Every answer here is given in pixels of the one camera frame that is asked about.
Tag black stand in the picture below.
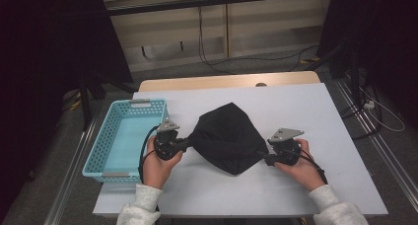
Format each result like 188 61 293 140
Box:
78 71 139 131
307 40 363 108

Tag person's right hand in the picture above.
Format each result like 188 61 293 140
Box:
274 138 326 192

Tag black floor cables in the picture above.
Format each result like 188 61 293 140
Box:
339 83 383 140

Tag beige wooden cabinet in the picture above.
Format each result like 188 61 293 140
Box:
100 0 333 73

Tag person's left hand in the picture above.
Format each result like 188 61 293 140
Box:
142 135 183 189

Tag black horizontal metal bar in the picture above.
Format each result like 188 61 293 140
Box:
106 0 333 17

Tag metal floor rail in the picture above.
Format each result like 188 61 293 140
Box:
43 115 100 225
334 78 418 203

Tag wide black curtain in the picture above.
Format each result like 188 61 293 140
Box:
0 0 134 216

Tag hand-held gripper cable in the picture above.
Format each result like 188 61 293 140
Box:
289 149 329 186
138 125 162 185

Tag black pants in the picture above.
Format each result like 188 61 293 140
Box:
186 102 270 176

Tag right hand-held gripper cable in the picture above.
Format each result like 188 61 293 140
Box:
289 149 329 186

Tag left hand-held gripper cable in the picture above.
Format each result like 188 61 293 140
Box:
138 125 162 185

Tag light blue plastic basket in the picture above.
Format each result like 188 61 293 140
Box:
82 98 171 184

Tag white table cover sheet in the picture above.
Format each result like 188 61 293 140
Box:
93 82 389 218

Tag black hanging wall cable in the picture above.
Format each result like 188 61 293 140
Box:
196 6 319 75

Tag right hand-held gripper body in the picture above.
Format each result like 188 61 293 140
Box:
267 128 305 167

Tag thin white floor cable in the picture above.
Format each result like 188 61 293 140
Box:
359 86 406 133

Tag narrow black curtain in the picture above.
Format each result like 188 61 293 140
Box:
316 0 418 127

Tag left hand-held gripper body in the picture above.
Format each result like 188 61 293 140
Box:
154 118 185 161

